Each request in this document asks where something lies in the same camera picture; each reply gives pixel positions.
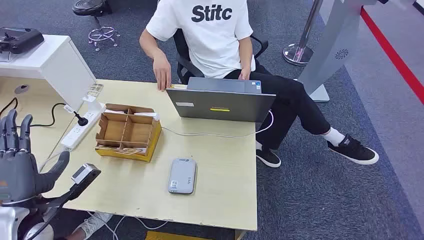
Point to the person's right forearm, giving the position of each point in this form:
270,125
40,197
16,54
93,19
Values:
149,46

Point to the person's left forearm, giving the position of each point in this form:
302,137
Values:
245,53

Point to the grey laptop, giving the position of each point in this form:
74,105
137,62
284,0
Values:
218,106

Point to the white cabinet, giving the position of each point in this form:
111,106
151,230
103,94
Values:
66,73

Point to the person's left hand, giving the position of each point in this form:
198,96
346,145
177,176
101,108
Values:
245,73

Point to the clear printed card stack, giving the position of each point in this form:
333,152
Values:
96,88

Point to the grey card reader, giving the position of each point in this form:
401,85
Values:
182,175

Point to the white power strip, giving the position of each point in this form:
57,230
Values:
76,134

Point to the wooden compartment box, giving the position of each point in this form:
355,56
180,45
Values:
132,132

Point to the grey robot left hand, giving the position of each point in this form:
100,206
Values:
20,175

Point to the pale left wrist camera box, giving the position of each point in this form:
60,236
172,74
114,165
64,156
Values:
84,172

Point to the person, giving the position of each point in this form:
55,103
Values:
212,39

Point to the chrome stanchion post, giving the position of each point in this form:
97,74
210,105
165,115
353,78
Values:
298,53

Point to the printed card in box slot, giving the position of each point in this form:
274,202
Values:
126,151

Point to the black stool with chrome base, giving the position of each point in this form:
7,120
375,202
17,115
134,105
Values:
87,6

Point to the black controller device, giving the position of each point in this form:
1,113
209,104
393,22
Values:
23,39

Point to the black office chair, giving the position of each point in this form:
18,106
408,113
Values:
185,63

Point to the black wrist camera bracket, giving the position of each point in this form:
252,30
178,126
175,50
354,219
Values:
74,192

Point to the person's right hand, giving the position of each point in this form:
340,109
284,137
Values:
162,73

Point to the white card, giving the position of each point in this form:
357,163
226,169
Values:
147,115

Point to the white sneaker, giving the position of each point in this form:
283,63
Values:
94,222

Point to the grey kiosk stand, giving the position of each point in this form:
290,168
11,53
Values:
331,43

